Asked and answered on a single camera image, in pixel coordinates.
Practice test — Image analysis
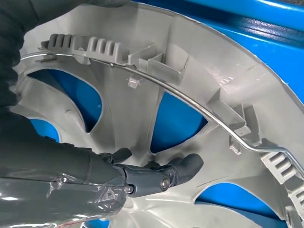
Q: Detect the blue metal shelf rack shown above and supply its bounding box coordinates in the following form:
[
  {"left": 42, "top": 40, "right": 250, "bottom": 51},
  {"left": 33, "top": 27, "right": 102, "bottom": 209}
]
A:
[{"left": 27, "top": 0, "right": 304, "bottom": 228}]

